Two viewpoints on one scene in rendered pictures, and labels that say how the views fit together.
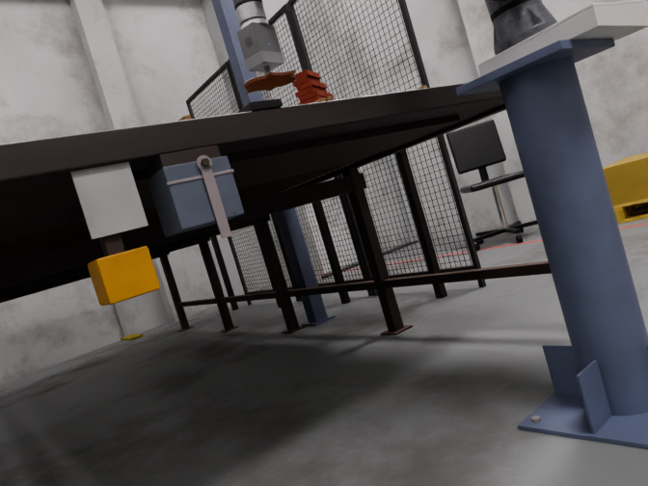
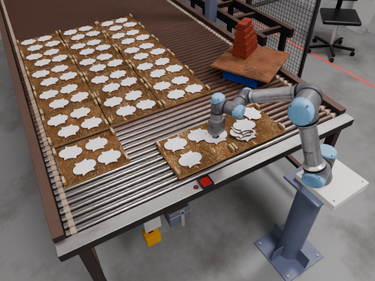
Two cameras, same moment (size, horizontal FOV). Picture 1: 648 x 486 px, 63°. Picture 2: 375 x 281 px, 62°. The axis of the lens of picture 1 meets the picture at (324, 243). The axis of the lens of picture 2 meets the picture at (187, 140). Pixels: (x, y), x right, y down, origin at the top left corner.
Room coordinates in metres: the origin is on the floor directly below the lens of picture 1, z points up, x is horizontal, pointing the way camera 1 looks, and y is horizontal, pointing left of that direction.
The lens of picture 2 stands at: (0.02, -0.02, 2.36)
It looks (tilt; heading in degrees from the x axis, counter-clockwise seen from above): 44 degrees down; 8
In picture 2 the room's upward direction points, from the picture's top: 2 degrees counter-clockwise
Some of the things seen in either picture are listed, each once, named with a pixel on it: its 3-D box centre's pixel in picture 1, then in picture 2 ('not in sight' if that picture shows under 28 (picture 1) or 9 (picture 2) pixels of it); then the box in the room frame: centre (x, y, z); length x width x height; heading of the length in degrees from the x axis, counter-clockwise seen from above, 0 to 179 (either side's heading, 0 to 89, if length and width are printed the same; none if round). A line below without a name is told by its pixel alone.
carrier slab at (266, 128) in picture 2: not in sight; (245, 127); (1.67, -0.19, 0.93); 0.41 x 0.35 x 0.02; 126
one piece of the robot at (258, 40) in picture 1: (257, 47); (215, 123); (1.44, 0.02, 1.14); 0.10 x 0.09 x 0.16; 51
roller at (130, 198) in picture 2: not in sight; (218, 159); (1.37, -0.01, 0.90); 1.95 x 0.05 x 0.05; 126
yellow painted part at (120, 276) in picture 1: (110, 233); (150, 228); (0.93, 0.36, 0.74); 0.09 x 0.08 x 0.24; 126
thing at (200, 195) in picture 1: (198, 198); (177, 212); (1.04, 0.21, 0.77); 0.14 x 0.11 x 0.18; 126
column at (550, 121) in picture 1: (580, 236); (299, 220); (1.28, -0.61, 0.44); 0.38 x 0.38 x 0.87; 38
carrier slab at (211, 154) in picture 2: not in sight; (194, 148); (1.43, 0.15, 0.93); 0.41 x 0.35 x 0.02; 126
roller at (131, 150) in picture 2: not in sight; (191, 128); (1.66, 0.19, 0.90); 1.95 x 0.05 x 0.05; 126
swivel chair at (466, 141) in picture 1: (490, 181); (338, 15); (4.64, -1.56, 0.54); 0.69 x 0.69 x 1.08
